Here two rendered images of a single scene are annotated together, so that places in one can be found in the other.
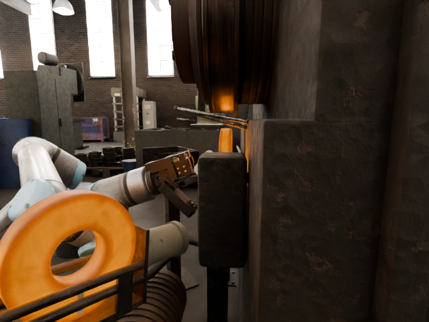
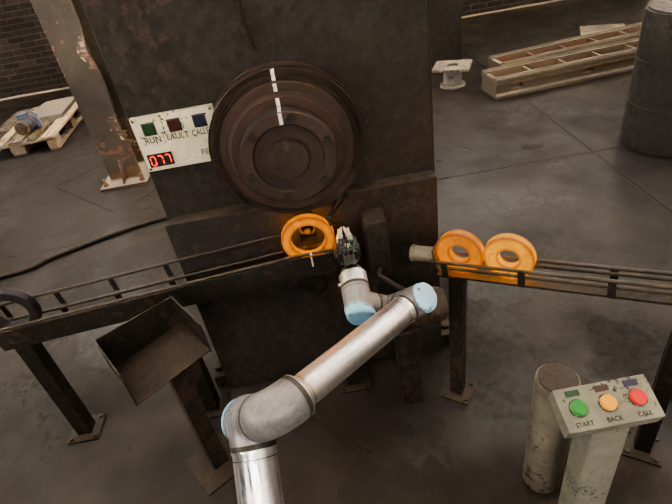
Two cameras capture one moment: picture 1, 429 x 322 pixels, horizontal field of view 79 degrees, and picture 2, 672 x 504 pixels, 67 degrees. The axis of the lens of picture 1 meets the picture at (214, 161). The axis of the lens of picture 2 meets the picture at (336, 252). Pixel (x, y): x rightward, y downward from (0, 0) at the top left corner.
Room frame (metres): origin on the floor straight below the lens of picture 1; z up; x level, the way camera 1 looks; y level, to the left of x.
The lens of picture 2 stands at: (0.82, 1.44, 1.72)
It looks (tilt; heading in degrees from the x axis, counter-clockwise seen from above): 35 degrees down; 265
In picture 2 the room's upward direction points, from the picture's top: 10 degrees counter-clockwise
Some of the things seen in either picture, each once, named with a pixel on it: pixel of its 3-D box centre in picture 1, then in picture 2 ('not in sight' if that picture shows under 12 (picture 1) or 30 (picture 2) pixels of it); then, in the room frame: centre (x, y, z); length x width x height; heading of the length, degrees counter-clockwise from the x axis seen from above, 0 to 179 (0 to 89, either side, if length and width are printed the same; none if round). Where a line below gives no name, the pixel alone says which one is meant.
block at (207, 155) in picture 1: (224, 208); (375, 242); (0.55, -0.02, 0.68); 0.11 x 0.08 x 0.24; 86
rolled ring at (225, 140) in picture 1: (226, 159); (308, 238); (0.78, -0.03, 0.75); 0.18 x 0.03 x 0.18; 175
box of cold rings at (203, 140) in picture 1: (181, 154); not in sight; (3.57, 0.45, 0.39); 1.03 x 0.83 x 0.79; 90
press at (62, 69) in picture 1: (61, 102); not in sight; (7.73, 4.41, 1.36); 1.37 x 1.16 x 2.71; 76
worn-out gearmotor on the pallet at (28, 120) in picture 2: not in sight; (31, 119); (3.22, -4.12, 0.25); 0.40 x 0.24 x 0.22; 86
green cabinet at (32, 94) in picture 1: (45, 127); not in sight; (3.88, 2.49, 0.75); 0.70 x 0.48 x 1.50; 176
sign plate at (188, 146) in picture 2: not in sight; (179, 138); (1.11, -0.16, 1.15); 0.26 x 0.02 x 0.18; 176
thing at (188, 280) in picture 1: (171, 216); (184, 406); (1.32, 0.23, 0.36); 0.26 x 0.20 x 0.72; 31
